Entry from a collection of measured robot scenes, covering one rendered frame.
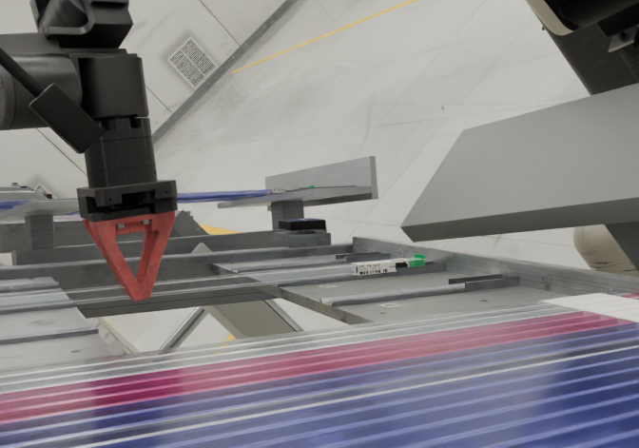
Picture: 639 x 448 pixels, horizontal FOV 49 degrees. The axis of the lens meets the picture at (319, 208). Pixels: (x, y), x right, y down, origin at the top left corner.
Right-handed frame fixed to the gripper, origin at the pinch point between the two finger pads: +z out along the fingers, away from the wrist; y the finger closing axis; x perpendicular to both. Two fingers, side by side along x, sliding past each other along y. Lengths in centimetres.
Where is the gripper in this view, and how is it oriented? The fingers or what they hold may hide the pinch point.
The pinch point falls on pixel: (138, 288)
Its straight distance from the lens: 63.5
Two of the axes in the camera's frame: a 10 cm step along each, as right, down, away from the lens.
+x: 8.8, -1.4, 4.5
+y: 4.6, 0.4, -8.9
